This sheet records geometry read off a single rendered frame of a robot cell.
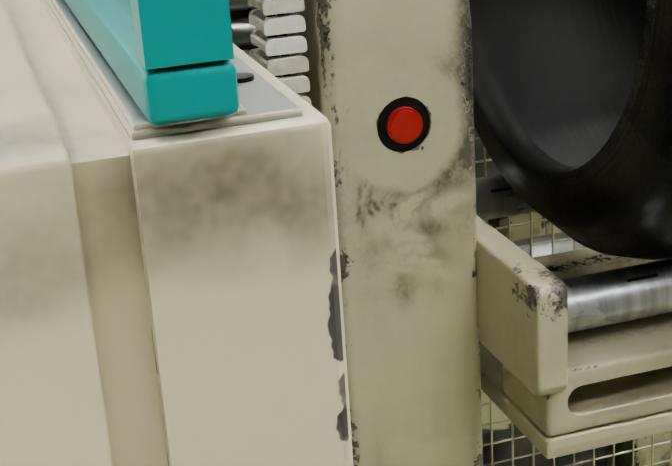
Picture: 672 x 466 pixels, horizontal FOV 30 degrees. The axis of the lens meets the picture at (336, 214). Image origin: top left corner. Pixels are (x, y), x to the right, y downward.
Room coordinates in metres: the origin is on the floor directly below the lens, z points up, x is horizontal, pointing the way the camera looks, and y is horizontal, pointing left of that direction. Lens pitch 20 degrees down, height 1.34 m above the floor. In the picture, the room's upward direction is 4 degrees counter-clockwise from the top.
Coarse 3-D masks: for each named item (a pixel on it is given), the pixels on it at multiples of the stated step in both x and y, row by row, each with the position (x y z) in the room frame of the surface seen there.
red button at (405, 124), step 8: (392, 112) 0.97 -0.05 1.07; (400, 112) 0.97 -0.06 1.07; (408, 112) 0.97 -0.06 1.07; (416, 112) 0.98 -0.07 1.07; (392, 120) 0.97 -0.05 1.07; (400, 120) 0.97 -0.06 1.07; (408, 120) 0.97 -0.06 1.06; (416, 120) 0.97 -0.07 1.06; (392, 128) 0.97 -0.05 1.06; (400, 128) 0.97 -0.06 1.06; (408, 128) 0.97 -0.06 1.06; (416, 128) 0.97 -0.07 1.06; (392, 136) 0.97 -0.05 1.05; (400, 136) 0.97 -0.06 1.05; (408, 136) 0.97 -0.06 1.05; (416, 136) 0.97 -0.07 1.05
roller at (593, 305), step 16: (608, 272) 0.97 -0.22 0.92; (624, 272) 0.97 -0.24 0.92; (640, 272) 0.97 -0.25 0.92; (656, 272) 0.97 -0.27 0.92; (576, 288) 0.95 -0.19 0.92; (592, 288) 0.95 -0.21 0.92; (608, 288) 0.95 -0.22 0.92; (624, 288) 0.95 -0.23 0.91; (640, 288) 0.95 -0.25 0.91; (656, 288) 0.96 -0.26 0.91; (576, 304) 0.94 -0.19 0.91; (592, 304) 0.94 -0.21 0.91; (608, 304) 0.94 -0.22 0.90; (624, 304) 0.95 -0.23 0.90; (640, 304) 0.95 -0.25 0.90; (656, 304) 0.96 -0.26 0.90; (576, 320) 0.93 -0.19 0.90; (592, 320) 0.94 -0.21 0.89; (608, 320) 0.95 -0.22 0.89; (624, 320) 0.95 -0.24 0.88
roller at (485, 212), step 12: (480, 180) 1.23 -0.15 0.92; (492, 180) 1.23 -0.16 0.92; (504, 180) 1.23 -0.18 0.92; (480, 192) 1.22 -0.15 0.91; (492, 192) 1.22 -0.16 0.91; (504, 192) 1.22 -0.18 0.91; (480, 204) 1.21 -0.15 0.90; (492, 204) 1.22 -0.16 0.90; (504, 204) 1.22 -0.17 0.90; (516, 204) 1.23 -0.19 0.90; (480, 216) 1.22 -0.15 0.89; (492, 216) 1.22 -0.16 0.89; (504, 216) 1.23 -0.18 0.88
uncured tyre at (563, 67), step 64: (512, 0) 1.37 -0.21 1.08; (576, 0) 1.39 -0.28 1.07; (640, 0) 1.40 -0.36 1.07; (512, 64) 1.33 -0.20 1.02; (576, 64) 1.35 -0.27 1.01; (640, 64) 0.92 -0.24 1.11; (512, 128) 1.18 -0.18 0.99; (576, 128) 1.28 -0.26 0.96; (640, 128) 0.92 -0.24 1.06; (576, 192) 1.02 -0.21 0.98; (640, 192) 0.93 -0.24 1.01; (640, 256) 1.01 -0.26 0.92
